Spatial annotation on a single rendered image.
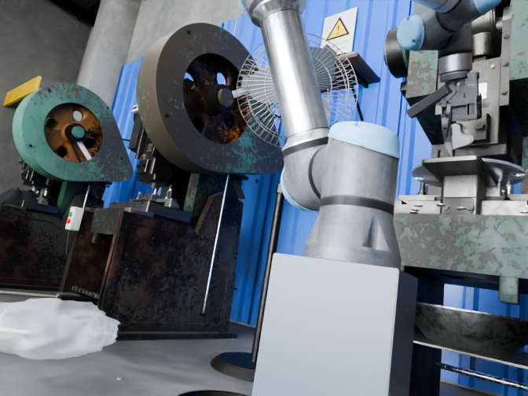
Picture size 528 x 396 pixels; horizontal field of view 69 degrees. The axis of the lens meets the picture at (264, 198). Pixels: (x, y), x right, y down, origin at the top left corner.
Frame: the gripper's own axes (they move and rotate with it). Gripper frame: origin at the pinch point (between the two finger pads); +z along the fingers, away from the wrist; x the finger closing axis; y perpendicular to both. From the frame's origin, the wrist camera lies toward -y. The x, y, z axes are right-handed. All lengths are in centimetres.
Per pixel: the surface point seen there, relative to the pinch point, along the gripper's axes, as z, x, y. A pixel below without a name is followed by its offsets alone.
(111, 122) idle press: -40, 92, -304
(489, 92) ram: -15.9, 28.2, 5.5
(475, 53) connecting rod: -29.4, 38.5, 0.6
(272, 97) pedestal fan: -28, 43, -85
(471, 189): 10.2, 5.6, 4.0
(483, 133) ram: -3.9, 19.3, 5.1
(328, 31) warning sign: -92, 199, -133
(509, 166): 4.4, 6.2, 12.6
